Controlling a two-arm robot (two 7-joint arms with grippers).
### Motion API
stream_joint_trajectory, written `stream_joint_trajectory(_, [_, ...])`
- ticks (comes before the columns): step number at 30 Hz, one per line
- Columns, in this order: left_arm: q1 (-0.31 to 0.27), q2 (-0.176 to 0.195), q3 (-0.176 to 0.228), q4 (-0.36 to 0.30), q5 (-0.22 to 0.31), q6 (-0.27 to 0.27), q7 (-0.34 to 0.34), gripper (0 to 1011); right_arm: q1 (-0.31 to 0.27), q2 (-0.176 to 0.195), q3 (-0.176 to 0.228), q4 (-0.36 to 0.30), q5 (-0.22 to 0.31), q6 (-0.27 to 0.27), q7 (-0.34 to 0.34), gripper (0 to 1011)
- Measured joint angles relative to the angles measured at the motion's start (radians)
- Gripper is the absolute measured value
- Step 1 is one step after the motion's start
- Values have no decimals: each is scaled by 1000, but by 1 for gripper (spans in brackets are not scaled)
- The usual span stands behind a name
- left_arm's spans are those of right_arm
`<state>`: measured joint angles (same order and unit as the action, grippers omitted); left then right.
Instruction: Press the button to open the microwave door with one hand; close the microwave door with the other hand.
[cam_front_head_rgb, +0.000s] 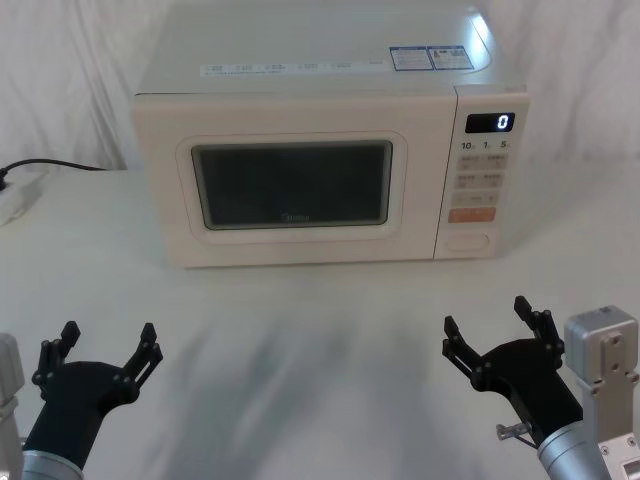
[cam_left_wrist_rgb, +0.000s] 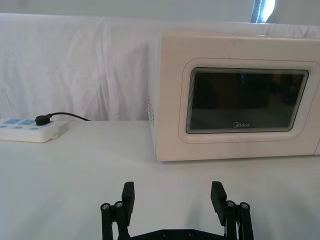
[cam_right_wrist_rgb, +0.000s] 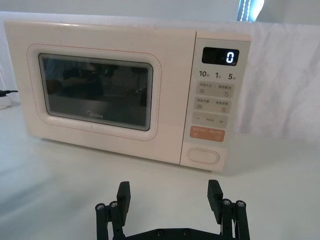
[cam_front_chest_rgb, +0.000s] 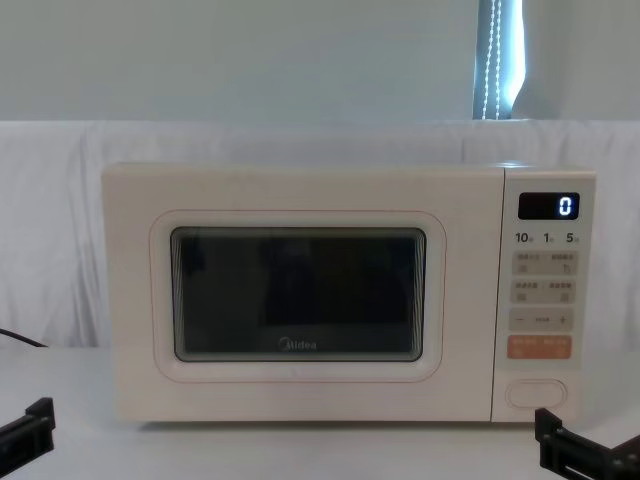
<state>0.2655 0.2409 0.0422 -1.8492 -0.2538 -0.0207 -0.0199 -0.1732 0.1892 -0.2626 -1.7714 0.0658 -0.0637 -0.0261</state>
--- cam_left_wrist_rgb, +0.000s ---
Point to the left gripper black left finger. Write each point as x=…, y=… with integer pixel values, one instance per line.
x=127, y=200

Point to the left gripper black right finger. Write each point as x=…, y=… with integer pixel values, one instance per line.
x=220, y=200

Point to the white table cloth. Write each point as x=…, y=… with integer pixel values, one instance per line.
x=75, y=175

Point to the cream microwave oven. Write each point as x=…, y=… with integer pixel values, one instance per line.
x=175, y=100

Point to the white power strip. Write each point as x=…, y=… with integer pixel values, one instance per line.
x=22, y=132

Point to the white curtain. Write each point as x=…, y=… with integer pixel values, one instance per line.
x=62, y=62

